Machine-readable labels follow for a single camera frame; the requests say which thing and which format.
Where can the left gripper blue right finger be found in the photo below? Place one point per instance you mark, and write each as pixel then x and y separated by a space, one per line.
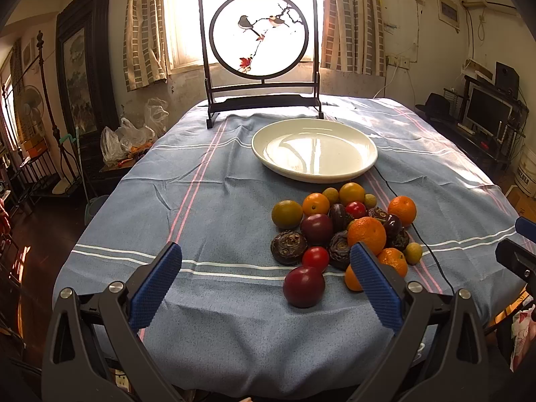
pixel 385 299

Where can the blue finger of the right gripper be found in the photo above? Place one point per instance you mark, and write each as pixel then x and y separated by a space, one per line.
pixel 526 228

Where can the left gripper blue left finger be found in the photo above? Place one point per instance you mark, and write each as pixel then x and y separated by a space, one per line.
pixel 150 283

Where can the large orange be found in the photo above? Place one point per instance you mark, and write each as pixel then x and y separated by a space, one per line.
pixel 369 231

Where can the red tomato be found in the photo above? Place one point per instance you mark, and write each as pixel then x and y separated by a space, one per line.
pixel 316 257

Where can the large dark red plum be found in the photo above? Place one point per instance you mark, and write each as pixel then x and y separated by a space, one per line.
pixel 303 287

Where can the white bucket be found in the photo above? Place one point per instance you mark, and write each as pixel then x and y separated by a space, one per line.
pixel 525 175

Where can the small green lime fruit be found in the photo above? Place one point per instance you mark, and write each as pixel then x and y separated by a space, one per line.
pixel 413 253

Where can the mandarin orange right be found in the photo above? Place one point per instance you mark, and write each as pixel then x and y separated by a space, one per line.
pixel 404 208

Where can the brown wrinkled fruit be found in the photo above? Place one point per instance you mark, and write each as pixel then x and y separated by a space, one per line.
pixel 288 247

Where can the yellow orange fruit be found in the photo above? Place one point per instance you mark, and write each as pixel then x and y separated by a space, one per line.
pixel 351 192

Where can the small mandarin orange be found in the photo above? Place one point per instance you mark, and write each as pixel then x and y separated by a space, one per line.
pixel 316 203

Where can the computer monitor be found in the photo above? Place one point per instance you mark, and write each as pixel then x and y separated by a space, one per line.
pixel 488 112

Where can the yellow-green round fruit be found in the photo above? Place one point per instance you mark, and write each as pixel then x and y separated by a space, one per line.
pixel 287 214

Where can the black hat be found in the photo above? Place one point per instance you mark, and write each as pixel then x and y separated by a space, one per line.
pixel 435 106

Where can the blue striped tablecloth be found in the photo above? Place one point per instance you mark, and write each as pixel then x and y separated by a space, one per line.
pixel 225 325

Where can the plastic bags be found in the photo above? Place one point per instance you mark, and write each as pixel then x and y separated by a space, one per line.
pixel 128 140

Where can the white oval plate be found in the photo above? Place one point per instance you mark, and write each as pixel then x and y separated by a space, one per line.
pixel 314 151

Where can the left striped curtain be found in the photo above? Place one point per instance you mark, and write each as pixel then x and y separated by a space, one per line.
pixel 144 50

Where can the striped curtain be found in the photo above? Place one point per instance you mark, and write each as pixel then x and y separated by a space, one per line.
pixel 353 38
pixel 144 50

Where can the right striped curtain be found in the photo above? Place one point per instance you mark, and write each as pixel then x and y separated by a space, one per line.
pixel 353 38

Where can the dark framed wall painting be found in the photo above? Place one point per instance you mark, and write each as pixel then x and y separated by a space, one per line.
pixel 83 70

